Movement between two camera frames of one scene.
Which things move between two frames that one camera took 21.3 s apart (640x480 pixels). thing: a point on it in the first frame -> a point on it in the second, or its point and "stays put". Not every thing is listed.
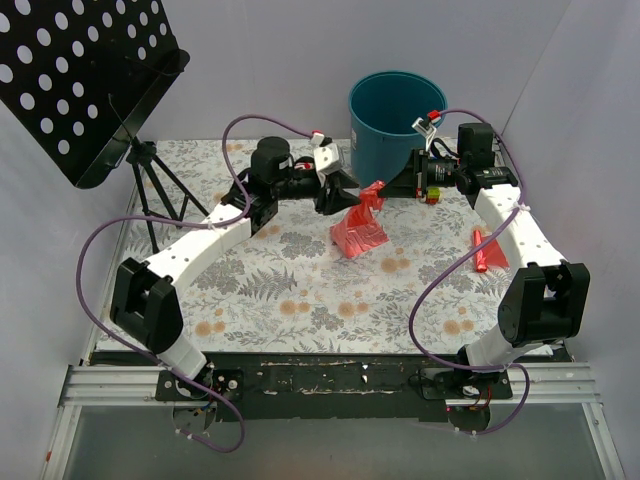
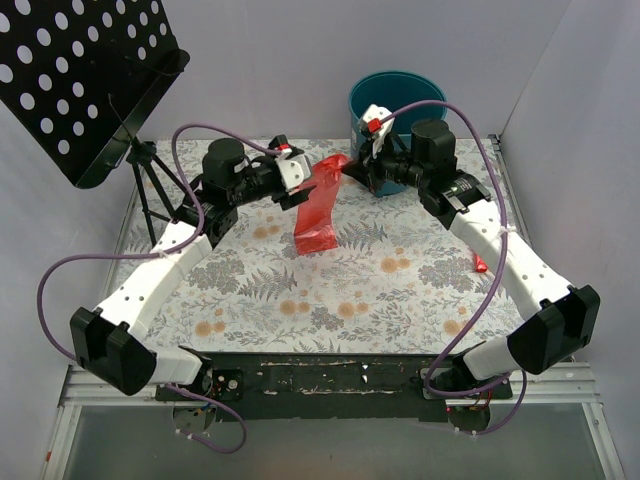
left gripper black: x=325 y=191 -> x=285 y=191
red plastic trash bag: x=360 y=229 -> x=315 y=227
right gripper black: x=420 y=173 -> x=373 y=171
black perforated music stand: x=80 y=77 stays put
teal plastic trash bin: x=383 y=107 stays put
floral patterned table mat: x=283 y=288 stays put
